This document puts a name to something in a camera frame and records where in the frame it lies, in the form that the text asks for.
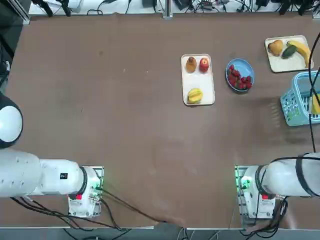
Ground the aluminium frame rail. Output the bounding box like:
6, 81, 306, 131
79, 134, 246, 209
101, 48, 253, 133
7, 0, 31, 25

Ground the black cable across table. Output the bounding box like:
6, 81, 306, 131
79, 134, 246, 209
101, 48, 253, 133
99, 187, 187, 225

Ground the yellow-brown pear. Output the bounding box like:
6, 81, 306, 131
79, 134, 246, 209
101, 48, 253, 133
267, 39, 285, 57

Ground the red apple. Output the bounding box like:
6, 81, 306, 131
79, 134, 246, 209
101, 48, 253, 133
199, 57, 210, 73

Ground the cream tray with three fruits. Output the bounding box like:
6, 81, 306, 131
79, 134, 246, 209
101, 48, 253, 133
180, 53, 216, 107

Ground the dark green avocado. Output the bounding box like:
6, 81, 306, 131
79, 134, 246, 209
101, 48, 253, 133
281, 46, 298, 60

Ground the yellow banana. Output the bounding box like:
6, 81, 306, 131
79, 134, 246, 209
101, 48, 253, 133
286, 40, 312, 69

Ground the light blue plastic basket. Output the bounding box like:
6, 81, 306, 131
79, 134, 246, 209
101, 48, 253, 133
279, 70, 320, 127

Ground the cream tray with banana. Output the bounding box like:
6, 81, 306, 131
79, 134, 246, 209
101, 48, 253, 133
264, 34, 315, 74

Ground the yellow fruit in basket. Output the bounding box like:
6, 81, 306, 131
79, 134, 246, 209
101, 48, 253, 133
311, 93, 320, 115

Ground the yellow starfruit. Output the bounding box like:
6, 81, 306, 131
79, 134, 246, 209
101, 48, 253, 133
187, 87, 204, 105

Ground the brown pear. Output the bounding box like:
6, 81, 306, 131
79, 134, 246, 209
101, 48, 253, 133
185, 56, 197, 74

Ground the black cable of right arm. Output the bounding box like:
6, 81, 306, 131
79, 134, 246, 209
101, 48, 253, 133
307, 32, 320, 154

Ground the black cable bundle left arm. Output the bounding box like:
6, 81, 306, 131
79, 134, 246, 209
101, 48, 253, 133
9, 196, 127, 231

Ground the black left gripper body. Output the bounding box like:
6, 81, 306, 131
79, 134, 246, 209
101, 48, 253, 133
0, 60, 11, 83

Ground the blue plate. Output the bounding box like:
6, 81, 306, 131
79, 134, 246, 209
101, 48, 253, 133
226, 58, 255, 93

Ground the aluminium post at table edge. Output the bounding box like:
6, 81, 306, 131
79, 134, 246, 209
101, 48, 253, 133
162, 0, 174, 20

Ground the white device box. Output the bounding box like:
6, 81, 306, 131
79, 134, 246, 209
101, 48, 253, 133
67, 0, 84, 13

